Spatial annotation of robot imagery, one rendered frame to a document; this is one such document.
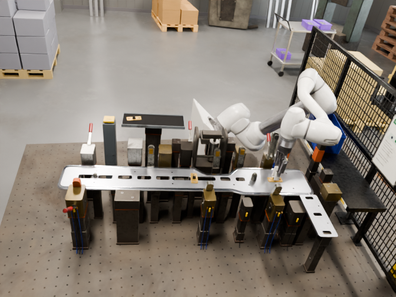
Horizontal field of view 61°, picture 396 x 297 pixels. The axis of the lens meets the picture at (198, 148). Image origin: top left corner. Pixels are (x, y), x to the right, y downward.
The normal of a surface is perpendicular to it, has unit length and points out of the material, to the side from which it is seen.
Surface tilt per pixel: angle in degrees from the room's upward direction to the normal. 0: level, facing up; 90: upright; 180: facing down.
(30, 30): 90
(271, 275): 0
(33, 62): 90
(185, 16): 90
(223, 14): 90
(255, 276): 0
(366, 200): 0
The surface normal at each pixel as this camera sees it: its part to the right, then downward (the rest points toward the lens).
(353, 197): 0.11, -0.81
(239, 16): 0.00, 0.58
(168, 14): 0.25, 0.58
